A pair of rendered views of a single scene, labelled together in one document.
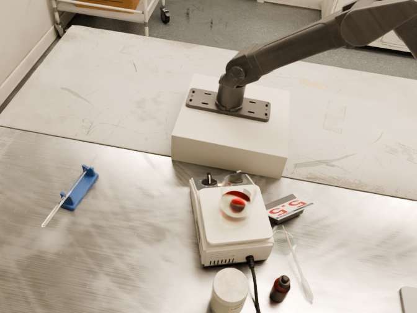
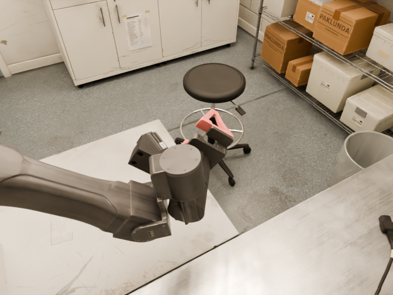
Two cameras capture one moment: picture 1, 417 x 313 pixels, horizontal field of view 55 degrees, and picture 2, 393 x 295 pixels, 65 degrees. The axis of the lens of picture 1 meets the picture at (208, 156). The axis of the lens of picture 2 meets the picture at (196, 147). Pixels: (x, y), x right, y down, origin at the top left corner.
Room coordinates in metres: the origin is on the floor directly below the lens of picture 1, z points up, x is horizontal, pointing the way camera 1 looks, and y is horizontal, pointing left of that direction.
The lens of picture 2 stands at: (0.31, -0.38, 1.57)
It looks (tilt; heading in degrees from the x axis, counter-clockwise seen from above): 46 degrees down; 326
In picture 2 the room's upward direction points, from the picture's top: straight up
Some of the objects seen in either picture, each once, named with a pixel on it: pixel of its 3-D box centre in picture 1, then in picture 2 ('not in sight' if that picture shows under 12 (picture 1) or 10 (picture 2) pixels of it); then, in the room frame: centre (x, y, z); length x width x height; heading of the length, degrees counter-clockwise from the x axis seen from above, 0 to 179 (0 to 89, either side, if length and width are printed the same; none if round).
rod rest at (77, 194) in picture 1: (78, 185); not in sight; (0.49, 0.26, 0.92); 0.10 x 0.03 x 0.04; 165
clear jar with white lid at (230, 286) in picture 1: (228, 294); not in sight; (0.29, -0.06, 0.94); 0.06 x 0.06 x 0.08
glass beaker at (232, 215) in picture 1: (236, 204); not in sight; (0.41, -0.06, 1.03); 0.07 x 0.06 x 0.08; 2
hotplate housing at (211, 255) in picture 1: (229, 214); not in sight; (0.45, -0.05, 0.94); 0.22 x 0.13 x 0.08; 14
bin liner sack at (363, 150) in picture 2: not in sight; (362, 177); (0.68, -1.75, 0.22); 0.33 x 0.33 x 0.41
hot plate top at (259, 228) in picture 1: (234, 213); not in sight; (0.42, -0.06, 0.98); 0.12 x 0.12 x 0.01; 14
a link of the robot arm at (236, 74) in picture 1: (239, 69); not in sight; (0.74, -0.05, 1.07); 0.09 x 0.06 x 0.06; 156
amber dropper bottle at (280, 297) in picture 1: (282, 286); not in sight; (0.31, -0.15, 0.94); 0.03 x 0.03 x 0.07
